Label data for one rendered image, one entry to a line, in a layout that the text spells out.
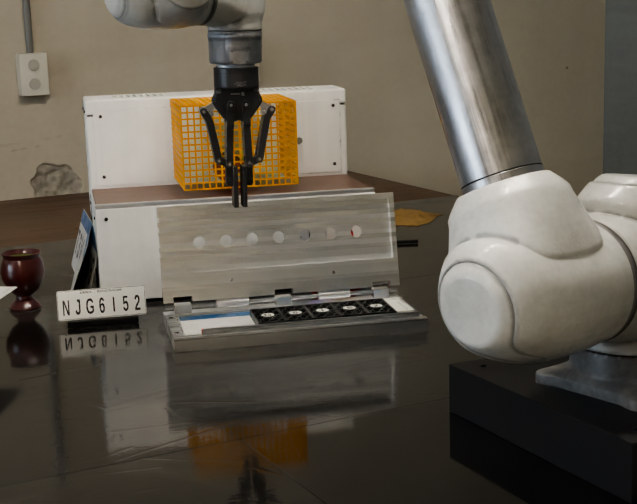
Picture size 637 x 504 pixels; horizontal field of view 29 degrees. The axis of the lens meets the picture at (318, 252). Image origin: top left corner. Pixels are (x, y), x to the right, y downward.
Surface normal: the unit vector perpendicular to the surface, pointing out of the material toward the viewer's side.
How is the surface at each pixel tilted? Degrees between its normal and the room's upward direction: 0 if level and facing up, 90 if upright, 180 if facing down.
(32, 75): 90
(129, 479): 0
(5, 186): 90
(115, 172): 90
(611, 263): 63
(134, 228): 90
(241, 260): 79
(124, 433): 0
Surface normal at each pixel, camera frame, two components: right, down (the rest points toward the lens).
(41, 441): -0.03, -0.98
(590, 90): 0.45, 0.17
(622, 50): -0.89, 0.11
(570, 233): 0.56, -0.31
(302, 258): 0.20, 0.00
